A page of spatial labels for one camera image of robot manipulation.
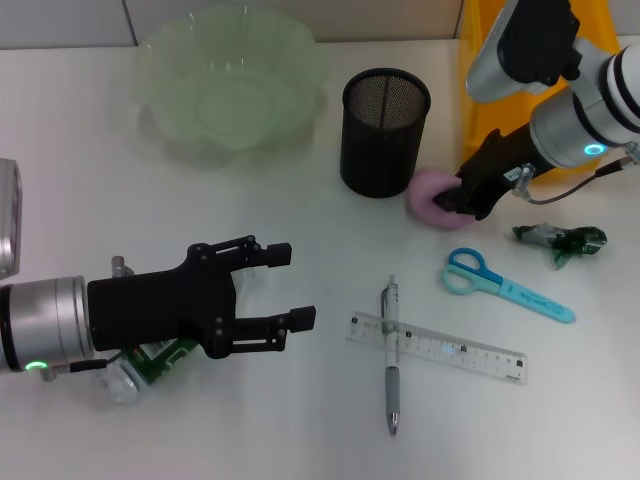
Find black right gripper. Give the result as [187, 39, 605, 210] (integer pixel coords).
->
[432, 122, 544, 221]

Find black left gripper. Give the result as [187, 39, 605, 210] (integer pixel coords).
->
[87, 233, 318, 360]

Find pink toy peach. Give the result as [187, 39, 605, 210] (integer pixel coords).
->
[405, 167, 479, 231]

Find green plastic wrapper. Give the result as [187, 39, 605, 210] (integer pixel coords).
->
[511, 222, 609, 271]

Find clear bottle green label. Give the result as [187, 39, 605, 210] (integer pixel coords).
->
[97, 267, 264, 407]

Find black mesh pen cup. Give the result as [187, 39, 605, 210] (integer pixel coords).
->
[339, 68, 432, 199]

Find blue scissors with sheath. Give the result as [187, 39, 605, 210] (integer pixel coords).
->
[440, 247, 576, 325]

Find transparent plastic ruler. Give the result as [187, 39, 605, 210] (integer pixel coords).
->
[346, 309, 529, 386]

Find white grey ballpoint pen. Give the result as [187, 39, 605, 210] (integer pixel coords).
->
[382, 273, 402, 436]

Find green glass fruit plate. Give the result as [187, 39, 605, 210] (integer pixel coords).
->
[128, 5, 331, 169]

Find yellow plastic storage bin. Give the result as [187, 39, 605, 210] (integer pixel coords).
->
[457, 0, 624, 187]

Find right gripper connector cable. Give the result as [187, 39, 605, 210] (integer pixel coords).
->
[514, 149, 640, 206]

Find gripper connector cable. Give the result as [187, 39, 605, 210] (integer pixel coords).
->
[39, 357, 124, 384]
[514, 149, 640, 206]

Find left gripper connector cable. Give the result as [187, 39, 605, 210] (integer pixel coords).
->
[39, 357, 124, 384]

